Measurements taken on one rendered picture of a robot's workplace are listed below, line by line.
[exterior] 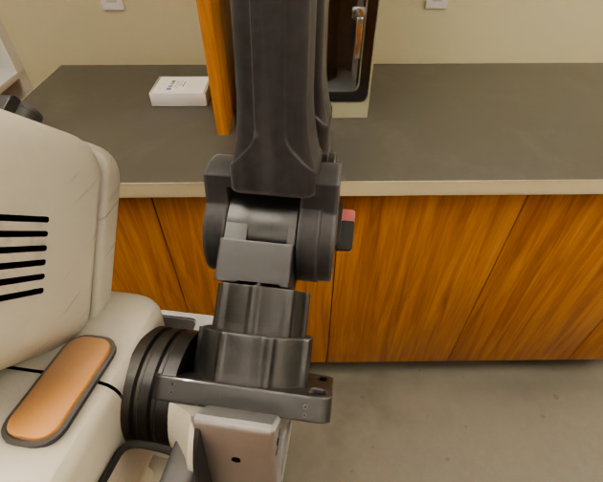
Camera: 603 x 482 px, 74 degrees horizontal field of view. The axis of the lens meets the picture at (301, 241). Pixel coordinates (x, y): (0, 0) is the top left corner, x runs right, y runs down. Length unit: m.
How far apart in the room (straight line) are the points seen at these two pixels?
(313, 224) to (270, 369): 0.11
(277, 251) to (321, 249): 0.03
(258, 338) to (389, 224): 0.80
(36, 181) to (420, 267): 1.04
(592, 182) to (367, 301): 0.65
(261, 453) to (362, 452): 1.29
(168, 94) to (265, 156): 1.00
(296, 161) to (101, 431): 0.21
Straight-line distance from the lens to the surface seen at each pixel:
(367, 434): 1.58
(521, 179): 1.04
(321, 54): 0.37
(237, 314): 0.28
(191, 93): 1.25
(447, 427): 1.65
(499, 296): 1.39
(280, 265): 0.29
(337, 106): 1.15
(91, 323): 0.33
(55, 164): 0.28
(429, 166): 1.00
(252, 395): 0.28
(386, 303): 1.29
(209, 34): 1.00
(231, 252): 0.30
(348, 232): 0.60
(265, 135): 0.27
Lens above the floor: 1.46
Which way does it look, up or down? 44 degrees down
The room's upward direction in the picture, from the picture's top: straight up
